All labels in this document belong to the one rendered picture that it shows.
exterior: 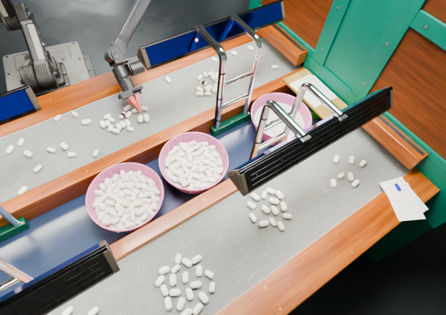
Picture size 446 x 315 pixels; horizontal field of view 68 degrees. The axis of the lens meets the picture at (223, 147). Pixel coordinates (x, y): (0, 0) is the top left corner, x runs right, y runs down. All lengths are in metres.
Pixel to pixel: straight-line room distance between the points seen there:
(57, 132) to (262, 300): 0.99
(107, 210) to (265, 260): 0.57
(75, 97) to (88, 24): 1.80
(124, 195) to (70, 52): 1.21
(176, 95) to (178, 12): 1.92
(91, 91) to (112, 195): 0.51
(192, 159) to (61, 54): 1.22
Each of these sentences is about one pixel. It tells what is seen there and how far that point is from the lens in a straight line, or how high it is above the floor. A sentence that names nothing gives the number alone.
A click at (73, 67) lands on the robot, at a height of 0.47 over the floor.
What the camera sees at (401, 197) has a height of 0.77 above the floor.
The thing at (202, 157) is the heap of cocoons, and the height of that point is 0.74.
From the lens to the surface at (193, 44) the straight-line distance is 1.24.
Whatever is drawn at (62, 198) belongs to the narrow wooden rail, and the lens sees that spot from 1.34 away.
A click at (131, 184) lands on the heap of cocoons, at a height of 0.73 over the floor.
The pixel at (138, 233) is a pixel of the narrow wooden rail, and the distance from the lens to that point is 1.16.
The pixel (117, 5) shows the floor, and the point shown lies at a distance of 3.48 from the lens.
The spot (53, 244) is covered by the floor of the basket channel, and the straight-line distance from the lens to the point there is 1.32.
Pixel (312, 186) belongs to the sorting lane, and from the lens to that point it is 1.32.
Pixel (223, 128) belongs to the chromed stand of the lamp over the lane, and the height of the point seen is 0.71.
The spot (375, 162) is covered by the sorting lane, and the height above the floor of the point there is 0.74.
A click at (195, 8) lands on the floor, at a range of 3.41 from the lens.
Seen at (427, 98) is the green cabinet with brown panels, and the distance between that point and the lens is 1.39.
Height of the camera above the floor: 1.84
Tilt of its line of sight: 55 degrees down
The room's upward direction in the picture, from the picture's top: 8 degrees clockwise
